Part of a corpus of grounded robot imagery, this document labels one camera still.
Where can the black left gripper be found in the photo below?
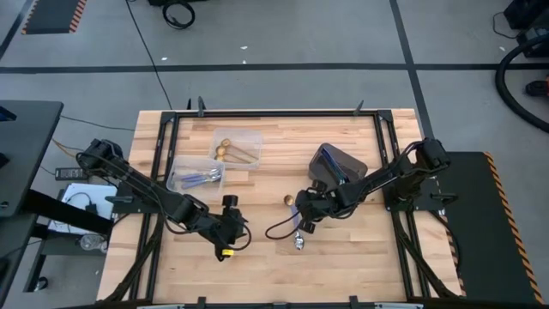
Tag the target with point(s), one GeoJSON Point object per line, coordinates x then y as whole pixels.
{"type": "Point", "coordinates": [225, 229]}

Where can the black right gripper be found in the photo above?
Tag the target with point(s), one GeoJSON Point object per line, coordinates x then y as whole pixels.
{"type": "Point", "coordinates": [319, 205]}

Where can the dark grey plastic container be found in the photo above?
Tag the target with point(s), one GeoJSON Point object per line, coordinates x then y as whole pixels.
{"type": "Point", "coordinates": [356, 165]}

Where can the clear plastic container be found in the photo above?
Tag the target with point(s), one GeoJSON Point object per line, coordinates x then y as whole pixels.
{"type": "Point", "coordinates": [244, 137]}
{"type": "Point", "coordinates": [201, 163]}

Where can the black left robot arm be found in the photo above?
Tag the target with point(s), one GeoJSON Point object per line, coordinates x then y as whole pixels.
{"type": "Point", "coordinates": [141, 184]}

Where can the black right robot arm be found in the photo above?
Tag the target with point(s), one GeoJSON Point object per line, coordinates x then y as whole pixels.
{"type": "Point", "coordinates": [386, 176]}

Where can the white box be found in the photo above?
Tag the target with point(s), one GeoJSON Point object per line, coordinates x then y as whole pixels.
{"type": "Point", "coordinates": [98, 193]}

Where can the clear glass jar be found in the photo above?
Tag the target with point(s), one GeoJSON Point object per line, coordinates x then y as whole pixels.
{"type": "Point", "coordinates": [91, 242]}

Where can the black power adapter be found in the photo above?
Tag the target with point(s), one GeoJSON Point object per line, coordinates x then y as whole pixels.
{"type": "Point", "coordinates": [70, 173]}

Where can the black hazard-striped platform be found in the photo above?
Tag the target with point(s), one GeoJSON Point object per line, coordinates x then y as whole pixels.
{"type": "Point", "coordinates": [484, 236]}

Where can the black desk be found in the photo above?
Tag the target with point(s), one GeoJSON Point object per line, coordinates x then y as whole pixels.
{"type": "Point", "coordinates": [30, 150]}

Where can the black mat orange striped edge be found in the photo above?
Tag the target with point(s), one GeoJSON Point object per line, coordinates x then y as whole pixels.
{"type": "Point", "coordinates": [51, 15]}

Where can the black equipment case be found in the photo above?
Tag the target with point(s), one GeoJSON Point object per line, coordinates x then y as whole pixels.
{"type": "Point", "coordinates": [527, 13]}

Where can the black frame clamp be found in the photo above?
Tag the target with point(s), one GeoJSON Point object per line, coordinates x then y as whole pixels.
{"type": "Point", "coordinates": [354, 301]}
{"type": "Point", "coordinates": [201, 302]}
{"type": "Point", "coordinates": [200, 107]}
{"type": "Point", "coordinates": [358, 109]}

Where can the black aluminium table frame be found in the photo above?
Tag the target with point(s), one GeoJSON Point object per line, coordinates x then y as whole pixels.
{"type": "Point", "coordinates": [279, 113]}

